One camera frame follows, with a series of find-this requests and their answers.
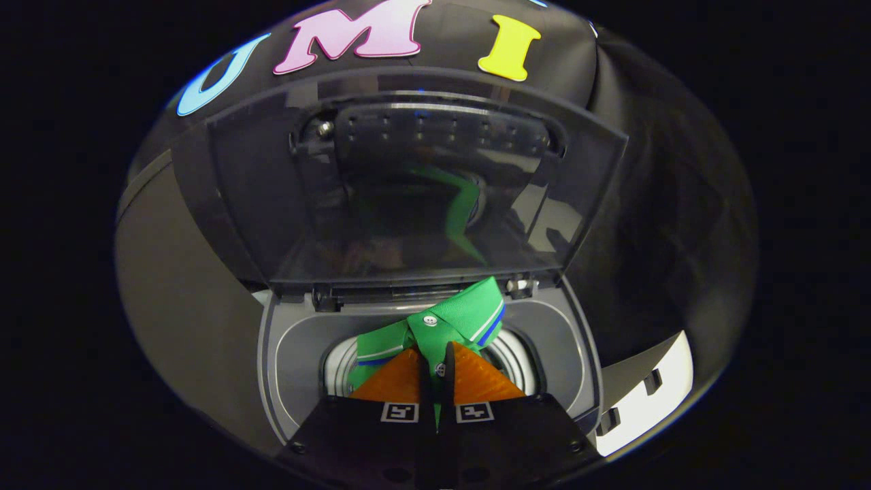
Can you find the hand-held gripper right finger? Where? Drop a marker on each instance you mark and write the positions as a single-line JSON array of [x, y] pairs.
[[449, 384]]

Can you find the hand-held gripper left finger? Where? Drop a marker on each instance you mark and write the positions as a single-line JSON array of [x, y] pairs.
[[426, 388]]

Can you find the green polo shirt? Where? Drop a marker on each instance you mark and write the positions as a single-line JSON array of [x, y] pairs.
[[463, 313]]

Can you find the grey washing machine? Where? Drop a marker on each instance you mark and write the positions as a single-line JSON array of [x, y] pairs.
[[299, 347]]

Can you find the dark washing machine lid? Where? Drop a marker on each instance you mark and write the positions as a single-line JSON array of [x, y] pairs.
[[272, 204]]

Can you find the black backdrop cloth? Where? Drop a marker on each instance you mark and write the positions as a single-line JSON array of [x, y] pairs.
[[680, 204]]

